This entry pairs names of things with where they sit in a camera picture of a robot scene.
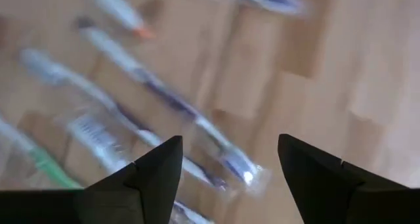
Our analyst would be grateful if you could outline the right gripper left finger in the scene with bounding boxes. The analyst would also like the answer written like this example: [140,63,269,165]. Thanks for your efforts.
[0,135,184,224]

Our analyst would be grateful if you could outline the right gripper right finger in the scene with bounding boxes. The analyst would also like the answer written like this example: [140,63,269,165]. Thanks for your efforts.
[278,133,420,224]

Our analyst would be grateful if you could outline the green toothbrush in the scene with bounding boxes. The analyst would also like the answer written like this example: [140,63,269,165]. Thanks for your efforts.
[0,117,83,189]

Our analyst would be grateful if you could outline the orange toothbrush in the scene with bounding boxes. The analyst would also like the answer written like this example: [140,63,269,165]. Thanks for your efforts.
[83,0,157,41]

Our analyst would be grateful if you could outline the purple toothbrush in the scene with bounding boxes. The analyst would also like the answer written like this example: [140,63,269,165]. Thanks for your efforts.
[73,15,266,192]
[65,114,217,224]
[190,0,308,16]
[18,48,230,192]

